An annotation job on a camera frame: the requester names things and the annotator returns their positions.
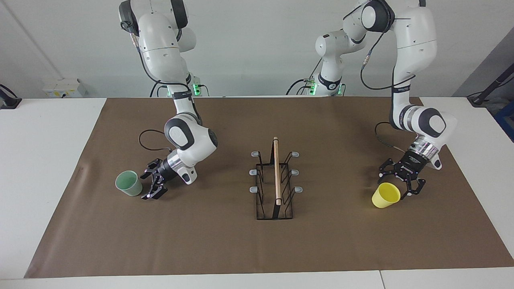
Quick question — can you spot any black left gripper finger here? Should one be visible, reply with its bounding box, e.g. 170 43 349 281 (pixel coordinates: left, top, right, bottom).
401 177 426 198
378 158 398 179

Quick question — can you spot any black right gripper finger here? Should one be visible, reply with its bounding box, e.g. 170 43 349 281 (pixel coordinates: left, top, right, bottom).
140 159 161 179
141 176 168 201

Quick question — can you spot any yellow plastic cup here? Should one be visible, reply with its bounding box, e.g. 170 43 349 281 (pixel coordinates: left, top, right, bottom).
371 182 402 209

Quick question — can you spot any pale green plastic cup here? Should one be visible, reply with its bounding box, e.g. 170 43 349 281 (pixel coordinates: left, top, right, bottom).
115 170 144 197

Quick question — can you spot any brown paper table mat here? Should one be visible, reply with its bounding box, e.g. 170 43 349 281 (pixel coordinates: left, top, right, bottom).
24 96 514 279

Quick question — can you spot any blue crate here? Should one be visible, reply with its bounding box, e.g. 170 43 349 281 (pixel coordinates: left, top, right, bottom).
494 100 514 143

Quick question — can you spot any black clamp stand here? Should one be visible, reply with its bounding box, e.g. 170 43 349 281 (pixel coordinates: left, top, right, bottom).
0 83 23 110

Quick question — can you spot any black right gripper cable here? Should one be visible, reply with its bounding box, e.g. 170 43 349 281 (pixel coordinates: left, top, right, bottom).
138 129 174 153

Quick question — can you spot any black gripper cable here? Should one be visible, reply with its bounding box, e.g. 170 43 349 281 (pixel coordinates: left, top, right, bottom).
344 4 416 154
138 129 174 153

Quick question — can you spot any black arm base cable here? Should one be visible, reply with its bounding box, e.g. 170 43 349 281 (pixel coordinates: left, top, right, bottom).
286 58 322 96
149 80 174 98

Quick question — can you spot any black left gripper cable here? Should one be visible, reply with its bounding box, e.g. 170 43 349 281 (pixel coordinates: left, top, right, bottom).
344 4 416 154

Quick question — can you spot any black wire cup rack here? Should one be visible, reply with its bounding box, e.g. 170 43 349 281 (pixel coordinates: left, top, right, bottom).
249 136 303 221

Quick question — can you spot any white wall socket box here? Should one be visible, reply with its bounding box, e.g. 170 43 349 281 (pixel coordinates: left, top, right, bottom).
43 78 87 98

